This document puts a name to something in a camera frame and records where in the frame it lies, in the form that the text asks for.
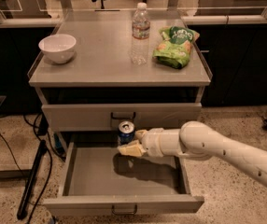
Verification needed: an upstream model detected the black floor cable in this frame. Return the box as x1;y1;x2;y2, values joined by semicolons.
0;105;66;224

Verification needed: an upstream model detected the closed grey top drawer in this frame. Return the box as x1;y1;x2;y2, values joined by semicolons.
42;103;202;132

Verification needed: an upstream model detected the blue pepsi can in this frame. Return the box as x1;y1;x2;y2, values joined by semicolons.
118;121;135;145

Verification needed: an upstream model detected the black power strip bar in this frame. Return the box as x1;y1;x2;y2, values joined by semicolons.
17;140;46;220

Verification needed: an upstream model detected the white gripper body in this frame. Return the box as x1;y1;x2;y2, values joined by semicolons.
141;128;184;157

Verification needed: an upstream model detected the green snack chip bag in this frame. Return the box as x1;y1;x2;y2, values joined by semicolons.
153;26;200;69

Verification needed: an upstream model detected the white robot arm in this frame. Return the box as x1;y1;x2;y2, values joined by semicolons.
118;121;267;188

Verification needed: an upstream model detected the grey metal drawer cabinet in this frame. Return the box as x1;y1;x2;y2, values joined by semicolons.
27;9;213;151

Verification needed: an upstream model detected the open grey middle drawer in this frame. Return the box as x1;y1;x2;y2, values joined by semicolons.
44;143;204;216

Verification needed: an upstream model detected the clear plastic water bottle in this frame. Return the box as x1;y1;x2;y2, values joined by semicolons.
131;3;150;65

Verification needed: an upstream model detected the white ceramic bowl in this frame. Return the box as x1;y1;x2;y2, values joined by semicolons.
38;34;77;63

